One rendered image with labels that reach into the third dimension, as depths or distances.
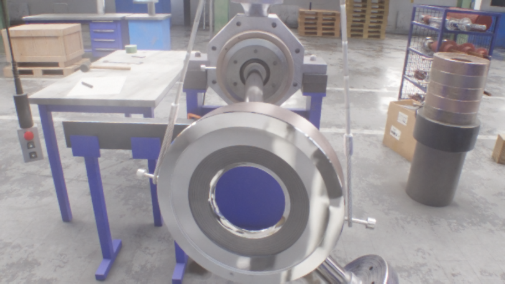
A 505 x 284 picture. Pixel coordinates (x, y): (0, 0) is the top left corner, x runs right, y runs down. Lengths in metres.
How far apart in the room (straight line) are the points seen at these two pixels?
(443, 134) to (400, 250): 0.84
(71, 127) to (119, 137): 0.23
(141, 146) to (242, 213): 0.89
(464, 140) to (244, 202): 1.54
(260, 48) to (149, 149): 0.69
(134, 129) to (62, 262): 0.99
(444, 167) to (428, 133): 0.28
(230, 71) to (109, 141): 0.66
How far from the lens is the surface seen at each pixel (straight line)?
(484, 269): 2.59
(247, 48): 1.71
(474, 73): 2.72
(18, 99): 1.38
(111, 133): 1.84
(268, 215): 2.40
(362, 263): 0.89
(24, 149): 1.43
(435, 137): 2.78
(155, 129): 1.76
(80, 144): 1.91
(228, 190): 2.31
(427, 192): 2.98
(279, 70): 1.73
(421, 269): 2.41
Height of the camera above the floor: 1.48
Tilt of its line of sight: 24 degrees down
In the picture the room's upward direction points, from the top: 2 degrees clockwise
